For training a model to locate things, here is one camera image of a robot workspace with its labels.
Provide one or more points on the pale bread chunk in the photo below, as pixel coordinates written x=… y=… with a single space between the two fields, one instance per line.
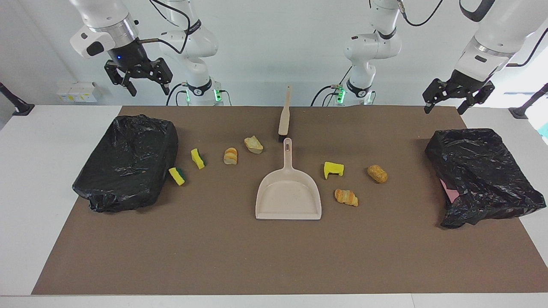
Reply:
x=254 y=144

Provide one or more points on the black bag lined bin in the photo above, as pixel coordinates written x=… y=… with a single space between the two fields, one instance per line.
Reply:
x=124 y=162

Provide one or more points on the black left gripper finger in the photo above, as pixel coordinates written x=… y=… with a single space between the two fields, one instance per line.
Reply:
x=481 y=93
x=434 y=90

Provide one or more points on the pink plastic bin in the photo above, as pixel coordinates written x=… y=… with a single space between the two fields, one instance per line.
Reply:
x=449 y=192

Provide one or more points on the beige hand brush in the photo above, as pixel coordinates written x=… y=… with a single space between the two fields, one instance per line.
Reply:
x=284 y=119

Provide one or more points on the yellow green sponge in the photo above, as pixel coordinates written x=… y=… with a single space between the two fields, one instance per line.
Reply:
x=197 y=158
x=176 y=176

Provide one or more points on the notched yellow sponge piece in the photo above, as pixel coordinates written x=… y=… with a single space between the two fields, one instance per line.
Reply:
x=332 y=169

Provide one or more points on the crumpled black trash bag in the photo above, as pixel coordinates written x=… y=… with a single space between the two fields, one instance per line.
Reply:
x=483 y=171

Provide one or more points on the golden croissant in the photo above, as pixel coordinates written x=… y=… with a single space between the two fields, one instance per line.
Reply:
x=346 y=197

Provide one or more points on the brown table mat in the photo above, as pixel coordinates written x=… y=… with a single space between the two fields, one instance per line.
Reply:
x=274 y=256

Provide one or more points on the striped bread roll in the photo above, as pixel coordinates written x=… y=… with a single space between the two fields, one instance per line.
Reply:
x=230 y=156

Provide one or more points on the beige plastic dustpan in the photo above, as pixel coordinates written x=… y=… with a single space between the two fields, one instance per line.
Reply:
x=289 y=196

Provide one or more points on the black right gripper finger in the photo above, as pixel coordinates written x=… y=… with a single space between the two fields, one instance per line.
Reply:
x=113 y=72
x=162 y=70

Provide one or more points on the black camera stand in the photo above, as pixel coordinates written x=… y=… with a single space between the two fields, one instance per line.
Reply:
x=528 y=105
x=17 y=105

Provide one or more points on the brown fried nugget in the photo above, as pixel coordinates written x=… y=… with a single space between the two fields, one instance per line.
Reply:
x=377 y=173

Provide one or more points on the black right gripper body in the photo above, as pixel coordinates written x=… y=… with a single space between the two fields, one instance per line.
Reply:
x=128 y=57

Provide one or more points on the white wall socket boxes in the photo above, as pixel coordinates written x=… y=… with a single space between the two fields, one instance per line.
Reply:
x=77 y=92

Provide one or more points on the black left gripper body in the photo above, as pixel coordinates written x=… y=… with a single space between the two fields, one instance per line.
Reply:
x=464 y=81

